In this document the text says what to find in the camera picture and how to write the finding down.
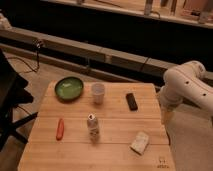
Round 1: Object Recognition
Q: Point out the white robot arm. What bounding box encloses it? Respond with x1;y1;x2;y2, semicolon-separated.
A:
158;61;213;125

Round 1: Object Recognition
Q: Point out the white crumpled cloth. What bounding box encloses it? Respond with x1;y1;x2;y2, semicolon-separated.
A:
130;132;149;155

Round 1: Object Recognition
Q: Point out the small white labelled bottle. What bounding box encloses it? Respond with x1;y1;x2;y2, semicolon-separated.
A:
87;114;100;142

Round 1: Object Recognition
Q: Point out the green bowl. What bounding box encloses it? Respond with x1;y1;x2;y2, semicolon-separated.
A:
54;77;84;101

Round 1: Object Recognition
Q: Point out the black cable on floor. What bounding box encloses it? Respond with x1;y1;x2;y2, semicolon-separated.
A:
5;39;45;75

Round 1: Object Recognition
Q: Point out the orange carrot toy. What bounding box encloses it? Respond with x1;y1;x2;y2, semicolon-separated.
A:
56;118;64;141

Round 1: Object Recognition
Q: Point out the black rectangular remote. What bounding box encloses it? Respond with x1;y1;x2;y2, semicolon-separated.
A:
126;93;138;111

